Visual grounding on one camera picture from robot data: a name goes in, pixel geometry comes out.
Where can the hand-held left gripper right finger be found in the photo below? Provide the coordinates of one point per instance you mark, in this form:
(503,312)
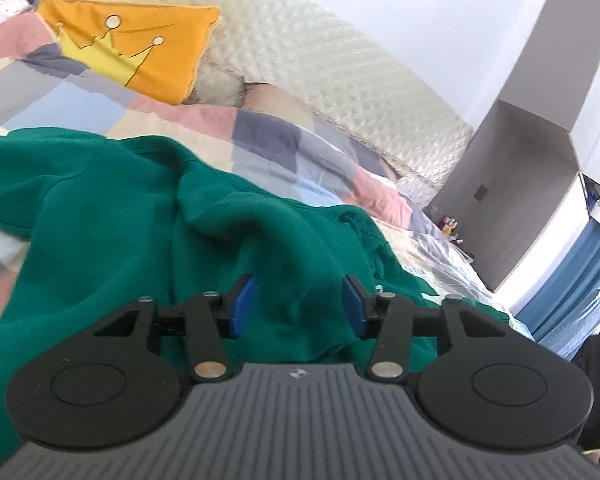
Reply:
(355,307)

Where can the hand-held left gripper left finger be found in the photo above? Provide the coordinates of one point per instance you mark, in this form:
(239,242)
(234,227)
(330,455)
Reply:
(242,305)

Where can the green hoodie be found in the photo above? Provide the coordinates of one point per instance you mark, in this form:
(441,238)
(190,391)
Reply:
(130,240)

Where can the white clothes pile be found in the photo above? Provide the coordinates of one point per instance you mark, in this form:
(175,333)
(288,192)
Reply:
(2,12)

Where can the cluster of small bottles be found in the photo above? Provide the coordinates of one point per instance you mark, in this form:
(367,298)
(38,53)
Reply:
(450,227)

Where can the checked patchwork blanket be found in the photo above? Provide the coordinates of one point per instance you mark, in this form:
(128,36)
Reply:
(260,140)

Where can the dark wardrobe socket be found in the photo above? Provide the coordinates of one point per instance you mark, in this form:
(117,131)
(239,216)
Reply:
(481,193)

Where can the checked pillow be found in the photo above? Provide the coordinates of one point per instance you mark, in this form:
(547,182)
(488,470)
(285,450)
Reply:
(280,102)

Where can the blue curtain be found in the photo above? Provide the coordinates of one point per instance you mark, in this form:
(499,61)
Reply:
(570,290)

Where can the grey and white wardrobe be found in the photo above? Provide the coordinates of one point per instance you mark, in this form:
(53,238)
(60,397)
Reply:
(530,160)

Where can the cream quilted headboard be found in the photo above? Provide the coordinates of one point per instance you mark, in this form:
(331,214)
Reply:
(330,60)

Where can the orange crown pillow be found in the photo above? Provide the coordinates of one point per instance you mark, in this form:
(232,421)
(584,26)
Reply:
(150,50)

